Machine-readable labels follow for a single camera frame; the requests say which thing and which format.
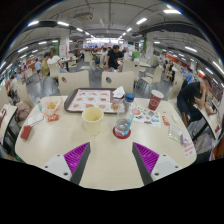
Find pink backpack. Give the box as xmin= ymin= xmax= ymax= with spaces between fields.
xmin=15 ymin=101 xmax=32 ymax=122

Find small clear bottle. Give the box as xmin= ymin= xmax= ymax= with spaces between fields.
xmin=36 ymin=99 xmax=44 ymax=113

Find cream plastic cup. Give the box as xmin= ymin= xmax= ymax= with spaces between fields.
xmin=81 ymin=106 xmax=105 ymax=136

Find red paper cup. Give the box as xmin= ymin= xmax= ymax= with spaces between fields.
xmin=147 ymin=89 xmax=165 ymax=112

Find cream chair with round hole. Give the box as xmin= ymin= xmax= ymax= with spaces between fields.
xmin=57 ymin=69 xmax=91 ymax=97
xmin=100 ymin=70 xmax=135 ymax=94

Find dark brown food tray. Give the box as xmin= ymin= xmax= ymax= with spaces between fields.
xmin=63 ymin=87 xmax=126 ymax=114

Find bag of fries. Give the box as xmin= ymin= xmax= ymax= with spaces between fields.
xmin=42 ymin=96 xmax=64 ymax=118

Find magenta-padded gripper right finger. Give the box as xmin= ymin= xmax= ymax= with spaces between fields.
xmin=132 ymin=142 xmax=184 ymax=186

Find ceiling air conditioner unit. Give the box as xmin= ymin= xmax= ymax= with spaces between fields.
xmin=73 ymin=12 xmax=94 ymax=21

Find white paper with red print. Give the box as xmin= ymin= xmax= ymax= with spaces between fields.
xmin=182 ymin=142 xmax=198 ymax=158

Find small red box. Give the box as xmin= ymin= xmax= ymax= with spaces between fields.
xmin=19 ymin=125 xmax=33 ymax=141

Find white printed card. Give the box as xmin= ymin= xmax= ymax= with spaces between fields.
xmin=27 ymin=112 xmax=45 ymax=127

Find flat round red coaster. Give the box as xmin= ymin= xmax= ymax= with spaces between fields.
xmin=112 ymin=126 xmax=132 ymax=140

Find ceiling lights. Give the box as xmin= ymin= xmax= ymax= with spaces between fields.
xmin=0 ymin=9 xmax=224 ymax=76

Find clear blue-capped water bottle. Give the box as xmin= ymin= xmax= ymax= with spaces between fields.
xmin=114 ymin=92 xmax=137 ymax=138

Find clear plastic packet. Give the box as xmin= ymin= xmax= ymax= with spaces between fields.
xmin=168 ymin=123 xmax=184 ymax=144

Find cream neighbouring table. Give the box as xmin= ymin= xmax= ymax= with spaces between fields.
xmin=0 ymin=103 xmax=18 ymax=146
xmin=196 ymin=103 xmax=224 ymax=141

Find red ketchup packet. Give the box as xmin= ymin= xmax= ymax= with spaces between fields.
xmin=46 ymin=114 xmax=60 ymax=122
xmin=161 ymin=115 xmax=171 ymax=127

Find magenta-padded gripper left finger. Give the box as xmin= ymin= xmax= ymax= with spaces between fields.
xmin=39 ymin=142 xmax=92 ymax=185

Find white crumpled napkin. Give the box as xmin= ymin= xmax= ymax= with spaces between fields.
xmin=112 ymin=86 xmax=126 ymax=99

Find white sticker sheet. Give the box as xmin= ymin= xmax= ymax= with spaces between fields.
xmin=132 ymin=105 xmax=162 ymax=129

